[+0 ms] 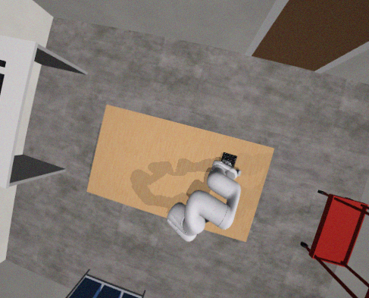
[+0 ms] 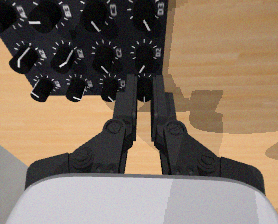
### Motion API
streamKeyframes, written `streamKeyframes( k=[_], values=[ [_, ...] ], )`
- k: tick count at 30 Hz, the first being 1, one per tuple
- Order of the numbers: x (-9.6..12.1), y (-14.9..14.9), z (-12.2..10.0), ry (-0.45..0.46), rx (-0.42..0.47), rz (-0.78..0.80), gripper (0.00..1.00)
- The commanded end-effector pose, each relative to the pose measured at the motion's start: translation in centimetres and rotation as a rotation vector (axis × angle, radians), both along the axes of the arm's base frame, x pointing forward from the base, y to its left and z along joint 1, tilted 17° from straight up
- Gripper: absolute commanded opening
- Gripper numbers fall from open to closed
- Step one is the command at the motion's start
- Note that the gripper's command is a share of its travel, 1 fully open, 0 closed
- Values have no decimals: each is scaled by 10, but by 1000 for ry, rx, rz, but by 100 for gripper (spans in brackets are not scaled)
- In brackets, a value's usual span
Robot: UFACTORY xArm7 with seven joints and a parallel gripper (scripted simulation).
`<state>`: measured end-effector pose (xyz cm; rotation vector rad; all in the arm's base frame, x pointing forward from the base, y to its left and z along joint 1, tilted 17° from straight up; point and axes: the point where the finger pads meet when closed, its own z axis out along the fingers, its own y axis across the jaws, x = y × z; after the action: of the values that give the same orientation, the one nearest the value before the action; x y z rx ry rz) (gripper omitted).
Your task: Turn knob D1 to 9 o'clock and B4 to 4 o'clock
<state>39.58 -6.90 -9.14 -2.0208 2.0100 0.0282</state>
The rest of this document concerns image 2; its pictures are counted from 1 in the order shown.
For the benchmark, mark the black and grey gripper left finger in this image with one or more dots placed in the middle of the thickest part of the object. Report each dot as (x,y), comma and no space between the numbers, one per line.
(104,153)

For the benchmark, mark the black knob box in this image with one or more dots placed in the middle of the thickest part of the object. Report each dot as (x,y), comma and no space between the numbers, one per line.
(96,43)

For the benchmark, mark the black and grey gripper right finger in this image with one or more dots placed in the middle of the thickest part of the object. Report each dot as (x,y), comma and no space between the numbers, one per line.
(181,154)

